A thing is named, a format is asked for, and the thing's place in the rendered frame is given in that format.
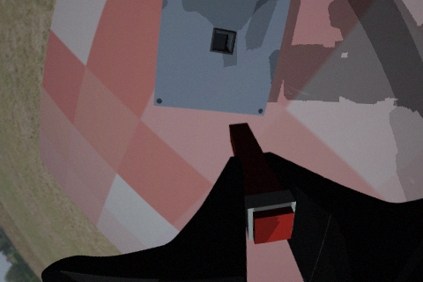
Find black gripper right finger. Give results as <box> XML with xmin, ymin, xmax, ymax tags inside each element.
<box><xmin>263</xmin><ymin>152</ymin><xmax>423</xmax><ymax>282</ymax></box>

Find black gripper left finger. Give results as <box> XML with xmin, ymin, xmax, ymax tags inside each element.
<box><xmin>41</xmin><ymin>156</ymin><xmax>248</xmax><ymax>282</ymax></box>

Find blue-grey sloped panel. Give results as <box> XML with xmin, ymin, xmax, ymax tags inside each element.
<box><xmin>154</xmin><ymin>0</ymin><xmax>290</xmax><ymax>115</ymax></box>

